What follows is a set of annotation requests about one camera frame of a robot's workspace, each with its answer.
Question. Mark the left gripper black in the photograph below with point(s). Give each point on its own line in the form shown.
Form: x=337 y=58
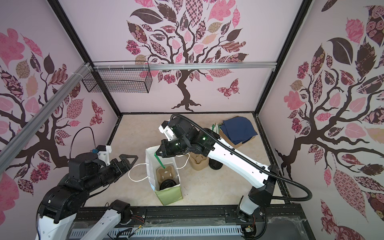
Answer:
x=121 y=170

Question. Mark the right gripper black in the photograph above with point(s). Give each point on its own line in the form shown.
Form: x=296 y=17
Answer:
x=165 y=145

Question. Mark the green straw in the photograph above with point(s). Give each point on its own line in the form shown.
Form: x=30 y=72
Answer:
x=159 y=161

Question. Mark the paper gift bag with handles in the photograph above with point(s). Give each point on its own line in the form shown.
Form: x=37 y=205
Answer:
x=167 y=196

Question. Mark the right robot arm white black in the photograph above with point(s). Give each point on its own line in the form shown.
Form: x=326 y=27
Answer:
x=263 y=178

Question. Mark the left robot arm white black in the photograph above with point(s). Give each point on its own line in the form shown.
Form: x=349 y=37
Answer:
x=61 y=204

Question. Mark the black coffee lid stack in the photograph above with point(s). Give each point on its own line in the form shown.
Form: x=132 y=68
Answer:
x=215 y=165

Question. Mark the brown pulp cup carrier stack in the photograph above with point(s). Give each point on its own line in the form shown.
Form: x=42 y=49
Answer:
x=198 y=162

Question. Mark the cardboard box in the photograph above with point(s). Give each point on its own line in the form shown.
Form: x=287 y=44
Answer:
x=238 y=138

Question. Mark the dark blue napkins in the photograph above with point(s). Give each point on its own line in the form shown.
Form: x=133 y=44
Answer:
x=237 y=124

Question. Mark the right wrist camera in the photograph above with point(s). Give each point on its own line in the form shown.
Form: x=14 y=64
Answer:
x=167 y=131

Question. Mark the white slotted cable duct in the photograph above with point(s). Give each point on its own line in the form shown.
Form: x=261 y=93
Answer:
x=168 y=233

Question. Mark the aluminium rail left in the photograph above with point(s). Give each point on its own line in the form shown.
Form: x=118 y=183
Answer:
x=13 y=148

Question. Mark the black wire basket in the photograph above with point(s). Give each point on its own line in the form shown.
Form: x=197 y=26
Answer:
x=119 y=77

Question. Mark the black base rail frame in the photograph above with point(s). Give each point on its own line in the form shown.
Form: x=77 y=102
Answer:
x=278 y=222

